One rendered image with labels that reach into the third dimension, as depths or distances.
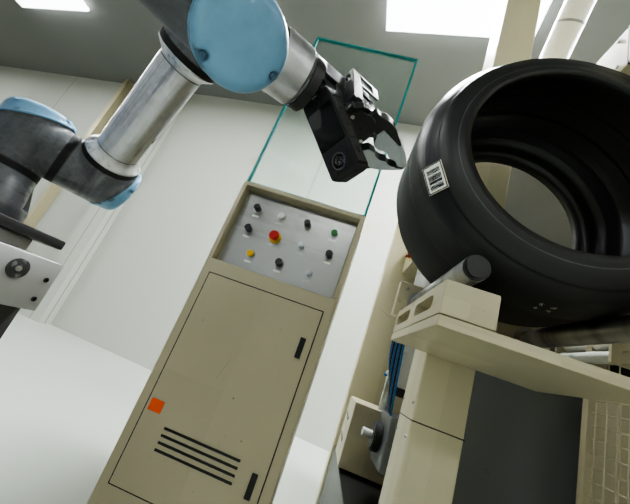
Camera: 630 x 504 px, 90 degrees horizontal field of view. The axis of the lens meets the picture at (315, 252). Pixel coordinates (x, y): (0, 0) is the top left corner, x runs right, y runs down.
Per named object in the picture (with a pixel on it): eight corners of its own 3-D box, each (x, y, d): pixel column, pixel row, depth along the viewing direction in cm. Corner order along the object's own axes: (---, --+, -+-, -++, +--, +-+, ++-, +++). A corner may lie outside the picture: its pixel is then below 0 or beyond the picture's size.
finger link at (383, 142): (415, 135, 51) (379, 102, 46) (421, 162, 48) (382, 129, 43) (400, 147, 53) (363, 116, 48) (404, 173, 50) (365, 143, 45)
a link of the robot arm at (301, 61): (288, 49, 33) (250, 102, 39) (321, 76, 36) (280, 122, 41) (292, 13, 37) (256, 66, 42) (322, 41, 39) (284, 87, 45)
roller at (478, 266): (413, 292, 85) (429, 300, 84) (407, 307, 84) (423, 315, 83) (469, 249, 52) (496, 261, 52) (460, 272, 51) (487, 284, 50)
